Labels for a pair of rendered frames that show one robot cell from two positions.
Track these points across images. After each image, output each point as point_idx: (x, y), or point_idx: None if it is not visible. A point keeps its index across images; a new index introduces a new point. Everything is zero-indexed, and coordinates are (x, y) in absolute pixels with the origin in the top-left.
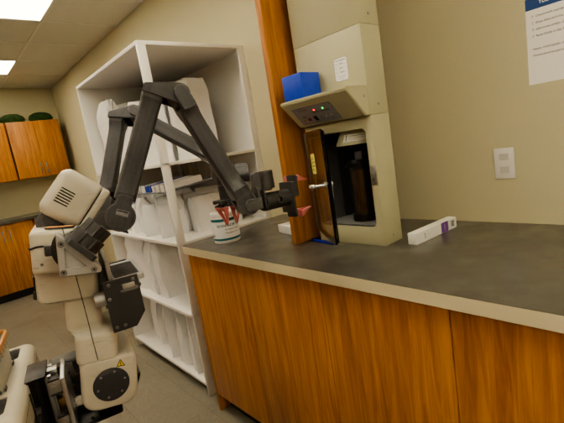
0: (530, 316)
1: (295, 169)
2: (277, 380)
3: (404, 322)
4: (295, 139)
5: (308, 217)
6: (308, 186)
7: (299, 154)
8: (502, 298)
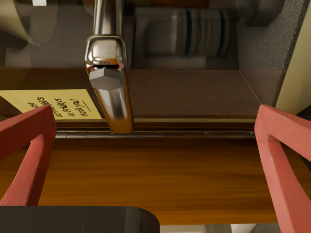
0: None
1: (91, 180)
2: None
3: None
4: (9, 165)
5: (240, 162)
6: (118, 116)
7: (56, 162)
8: None
